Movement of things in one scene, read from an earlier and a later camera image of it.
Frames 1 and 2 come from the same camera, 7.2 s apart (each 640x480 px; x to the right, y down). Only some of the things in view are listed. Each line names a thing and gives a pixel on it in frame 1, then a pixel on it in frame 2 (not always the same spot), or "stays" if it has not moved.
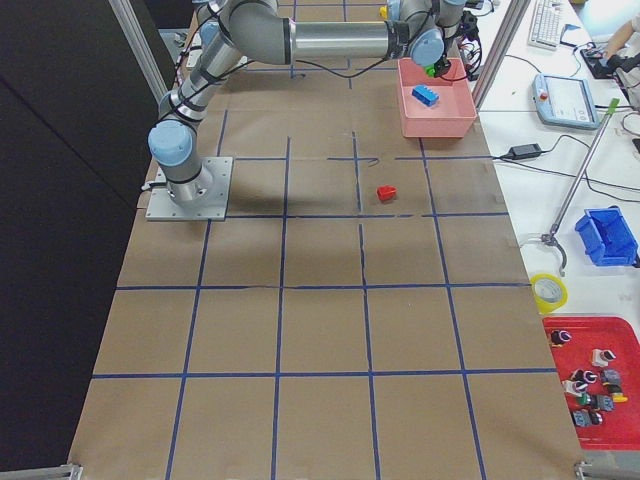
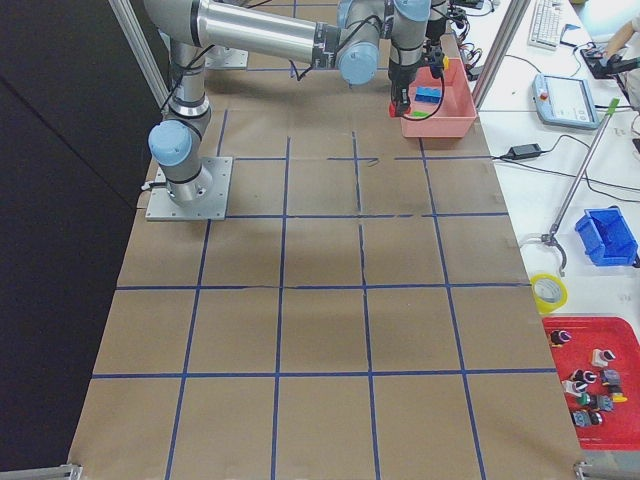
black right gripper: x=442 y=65 -> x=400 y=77
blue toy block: x=425 y=95 stays
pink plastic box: x=435 y=107 stays
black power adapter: x=528 y=150 stays
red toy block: x=386 y=193 -> x=392 y=110
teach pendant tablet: x=564 y=101 stays
